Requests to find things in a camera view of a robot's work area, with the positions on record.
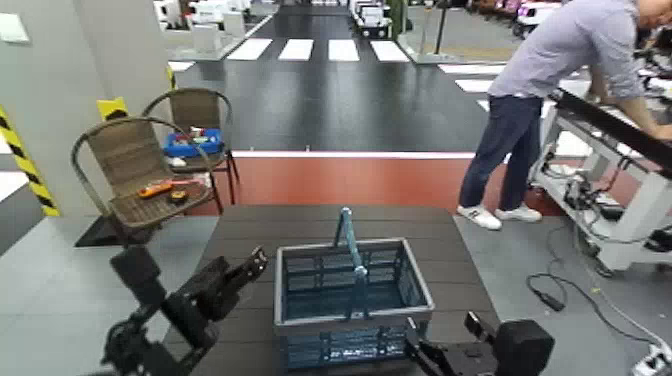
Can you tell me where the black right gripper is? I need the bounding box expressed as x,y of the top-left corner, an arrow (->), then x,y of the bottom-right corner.
403,316 -> 499,376

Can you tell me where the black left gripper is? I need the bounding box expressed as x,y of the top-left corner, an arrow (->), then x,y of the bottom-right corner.
163,245 -> 270,348

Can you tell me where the blue grey folding crate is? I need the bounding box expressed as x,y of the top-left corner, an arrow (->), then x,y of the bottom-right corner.
272,206 -> 436,376

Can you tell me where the orange hand tool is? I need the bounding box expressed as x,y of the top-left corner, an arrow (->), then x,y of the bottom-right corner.
137,178 -> 203,200

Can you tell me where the blue plastic parts tray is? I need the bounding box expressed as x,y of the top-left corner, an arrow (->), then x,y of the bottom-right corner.
162,128 -> 225,159

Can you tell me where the brown wicker chair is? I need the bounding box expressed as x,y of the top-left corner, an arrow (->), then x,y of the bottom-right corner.
70,116 -> 215,248
141,87 -> 242,214

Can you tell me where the yellow black corner bumper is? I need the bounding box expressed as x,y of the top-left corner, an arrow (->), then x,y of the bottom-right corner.
96,96 -> 129,122

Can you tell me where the white power strip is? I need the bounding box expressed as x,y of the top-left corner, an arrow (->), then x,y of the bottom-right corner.
631,343 -> 672,376

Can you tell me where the white box cabinet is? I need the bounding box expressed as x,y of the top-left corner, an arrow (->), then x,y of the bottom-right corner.
189,23 -> 223,54

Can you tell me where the yellow black striped corner guard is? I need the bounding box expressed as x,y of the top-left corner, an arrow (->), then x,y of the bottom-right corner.
0,106 -> 62,218

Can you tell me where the white small vehicle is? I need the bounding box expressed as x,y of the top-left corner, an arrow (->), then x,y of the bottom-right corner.
349,0 -> 393,39

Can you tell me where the black slanted board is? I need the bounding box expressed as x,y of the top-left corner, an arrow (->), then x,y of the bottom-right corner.
550,88 -> 672,177

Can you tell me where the black pole stand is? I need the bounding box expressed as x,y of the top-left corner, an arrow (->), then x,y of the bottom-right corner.
414,0 -> 459,64

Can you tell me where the person in grey shirt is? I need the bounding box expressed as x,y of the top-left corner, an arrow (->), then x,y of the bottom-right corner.
455,0 -> 672,232

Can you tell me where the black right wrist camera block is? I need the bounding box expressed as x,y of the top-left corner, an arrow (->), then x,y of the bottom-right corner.
463,310 -> 496,344

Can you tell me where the black wrist camera block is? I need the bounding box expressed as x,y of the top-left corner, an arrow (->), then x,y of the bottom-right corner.
109,245 -> 162,308
463,310 -> 496,344

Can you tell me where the black left wrist camera block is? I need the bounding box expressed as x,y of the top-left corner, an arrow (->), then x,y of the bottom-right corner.
109,245 -> 162,308

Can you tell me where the black floor cable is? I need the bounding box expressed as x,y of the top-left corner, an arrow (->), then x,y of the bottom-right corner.
525,222 -> 660,345

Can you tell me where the white metal frame workstation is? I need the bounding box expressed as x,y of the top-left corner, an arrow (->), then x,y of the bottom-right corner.
529,102 -> 672,275

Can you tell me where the white wall plate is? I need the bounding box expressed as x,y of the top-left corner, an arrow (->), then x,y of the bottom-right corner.
0,12 -> 30,44

